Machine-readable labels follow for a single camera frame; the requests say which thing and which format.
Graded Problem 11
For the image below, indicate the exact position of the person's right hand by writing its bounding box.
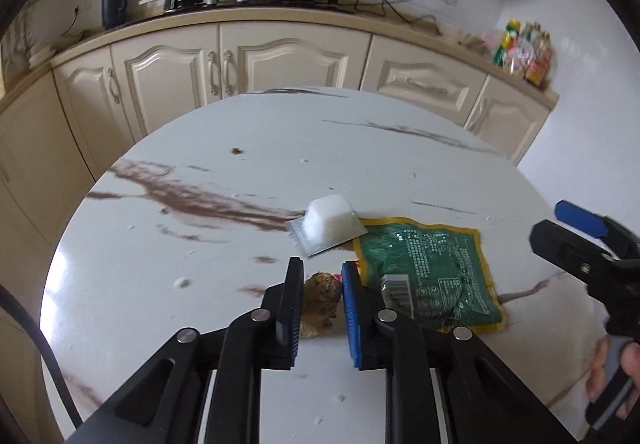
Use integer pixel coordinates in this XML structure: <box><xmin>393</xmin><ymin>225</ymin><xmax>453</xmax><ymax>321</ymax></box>
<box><xmin>586</xmin><ymin>339</ymin><xmax>640</xmax><ymax>420</ymax></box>

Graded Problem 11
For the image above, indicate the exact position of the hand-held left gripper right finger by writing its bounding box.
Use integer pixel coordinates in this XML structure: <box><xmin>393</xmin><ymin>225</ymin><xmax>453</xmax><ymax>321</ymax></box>
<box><xmin>340</xmin><ymin>260</ymin><xmax>581</xmax><ymax>444</ymax></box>

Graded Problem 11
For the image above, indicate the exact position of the white shell shaped bowl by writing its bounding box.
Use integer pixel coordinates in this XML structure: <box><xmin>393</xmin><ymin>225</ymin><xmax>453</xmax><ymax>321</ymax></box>
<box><xmin>456</xmin><ymin>31</ymin><xmax>490</xmax><ymax>51</ymax></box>

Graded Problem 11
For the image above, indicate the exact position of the kettle power cable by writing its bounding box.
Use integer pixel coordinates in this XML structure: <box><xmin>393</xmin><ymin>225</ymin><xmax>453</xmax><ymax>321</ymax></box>
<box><xmin>60</xmin><ymin>7</ymin><xmax>103</xmax><ymax>45</ymax></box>

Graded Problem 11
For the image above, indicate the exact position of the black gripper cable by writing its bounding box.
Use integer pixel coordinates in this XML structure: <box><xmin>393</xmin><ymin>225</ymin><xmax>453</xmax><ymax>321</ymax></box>
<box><xmin>0</xmin><ymin>283</ymin><xmax>83</xmax><ymax>427</ymax></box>

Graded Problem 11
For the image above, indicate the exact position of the black power cable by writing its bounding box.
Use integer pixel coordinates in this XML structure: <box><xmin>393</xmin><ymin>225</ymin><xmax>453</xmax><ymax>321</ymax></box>
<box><xmin>336</xmin><ymin>0</ymin><xmax>442</xmax><ymax>36</ymax></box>

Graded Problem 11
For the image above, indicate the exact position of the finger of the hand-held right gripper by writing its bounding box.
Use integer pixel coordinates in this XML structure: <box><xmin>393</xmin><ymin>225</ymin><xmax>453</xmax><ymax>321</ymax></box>
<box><xmin>555</xmin><ymin>200</ymin><xmax>640</xmax><ymax>252</ymax></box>
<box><xmin>529</xmin><ymin>220</ymin><xmax>623</xmax><ymax>286</ymax></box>

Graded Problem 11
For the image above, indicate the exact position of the group of condiment bottles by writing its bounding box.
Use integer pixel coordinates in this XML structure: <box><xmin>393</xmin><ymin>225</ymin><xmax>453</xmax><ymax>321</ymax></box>
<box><xmin>492</xmin><ymin>19</ymin><xmax>555</xmax><ymax>88</ymax></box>

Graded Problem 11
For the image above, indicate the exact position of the black electric kettle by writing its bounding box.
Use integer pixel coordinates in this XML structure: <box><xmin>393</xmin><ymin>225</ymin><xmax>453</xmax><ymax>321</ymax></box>
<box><xmin>101</xmin><ymin>0</ymin><xmax>130</xmax><ymax>29</ymax></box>

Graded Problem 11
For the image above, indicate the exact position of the round white marble table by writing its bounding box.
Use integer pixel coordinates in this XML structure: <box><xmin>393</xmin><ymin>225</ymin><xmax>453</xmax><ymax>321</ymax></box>
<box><xmin>40</xmin><ymin>87</ymin><xmax>640</xmax><ymax>444</ymax></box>

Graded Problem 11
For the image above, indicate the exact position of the white plastic jelly cup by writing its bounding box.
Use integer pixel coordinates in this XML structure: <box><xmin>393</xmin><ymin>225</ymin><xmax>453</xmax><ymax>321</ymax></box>
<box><xmin>286</xmin><ymin>194</ymin><xmax>370</xmax><ymax>259</ymax></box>

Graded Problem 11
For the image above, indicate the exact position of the green packet with yellow border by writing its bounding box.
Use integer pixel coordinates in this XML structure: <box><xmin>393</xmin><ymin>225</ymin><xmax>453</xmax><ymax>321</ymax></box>
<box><xmin>352</xmin><ymin>217</ymin><xmax>508</xmax><ymax>332</ymax></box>

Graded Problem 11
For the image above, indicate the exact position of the stack of white bowls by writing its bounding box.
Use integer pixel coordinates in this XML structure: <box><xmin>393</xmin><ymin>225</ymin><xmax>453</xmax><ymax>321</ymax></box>
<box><xmin>27</xmin><ymin>44</ymin><xmax>57</xmax><ymax>68</ymax></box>

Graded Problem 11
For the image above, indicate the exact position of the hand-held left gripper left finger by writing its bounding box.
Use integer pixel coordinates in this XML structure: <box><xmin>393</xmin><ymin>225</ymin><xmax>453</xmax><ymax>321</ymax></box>
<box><xmin>65</xmin><ymin>257</ymin><xmax>306</xmax><ymax>444</ymax></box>

